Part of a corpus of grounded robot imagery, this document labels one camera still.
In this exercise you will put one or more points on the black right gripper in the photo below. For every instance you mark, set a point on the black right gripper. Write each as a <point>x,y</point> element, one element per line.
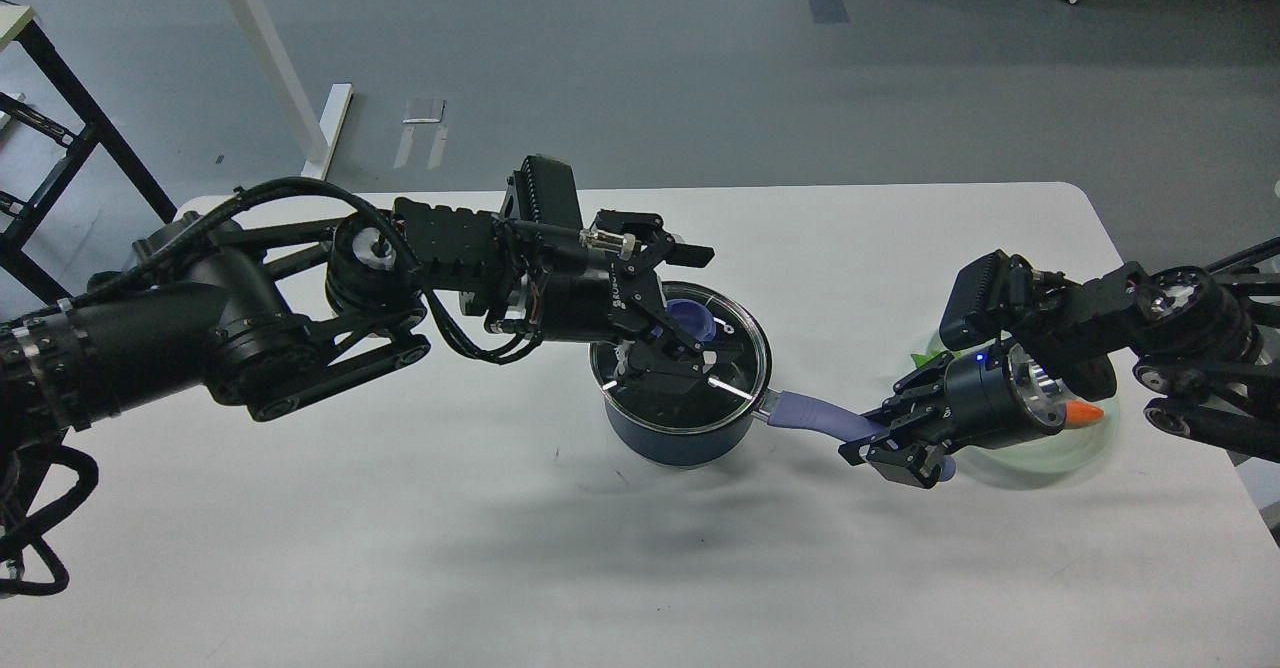
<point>995,397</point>

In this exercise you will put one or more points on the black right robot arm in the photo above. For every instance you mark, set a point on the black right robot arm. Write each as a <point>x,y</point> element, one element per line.
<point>1017,342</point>

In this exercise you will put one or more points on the orange toy carrot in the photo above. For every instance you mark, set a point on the orange toy carrot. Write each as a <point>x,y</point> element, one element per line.
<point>1083,412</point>

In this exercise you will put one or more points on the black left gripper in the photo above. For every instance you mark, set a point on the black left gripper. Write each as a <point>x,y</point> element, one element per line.
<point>605,289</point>

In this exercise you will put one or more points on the blue saucepan with purple handle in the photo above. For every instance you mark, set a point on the blue saucepan with purple handle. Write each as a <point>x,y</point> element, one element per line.
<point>790,410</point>

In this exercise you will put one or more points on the clear green glass plate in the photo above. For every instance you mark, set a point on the clear green glass plate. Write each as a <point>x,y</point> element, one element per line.
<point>1049,457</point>

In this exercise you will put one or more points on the white table frame leg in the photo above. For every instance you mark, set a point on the white table frame leg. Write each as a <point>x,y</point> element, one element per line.
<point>270,58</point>

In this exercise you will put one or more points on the glass lid with purple knob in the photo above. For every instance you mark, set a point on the glass lid with purple knob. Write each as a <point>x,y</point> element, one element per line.
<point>711,418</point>

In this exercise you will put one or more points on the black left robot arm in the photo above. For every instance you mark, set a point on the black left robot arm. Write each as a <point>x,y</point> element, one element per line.
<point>296,290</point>

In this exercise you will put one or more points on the black metal rack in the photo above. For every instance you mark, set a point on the black metal rack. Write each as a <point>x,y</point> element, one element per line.
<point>97,131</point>

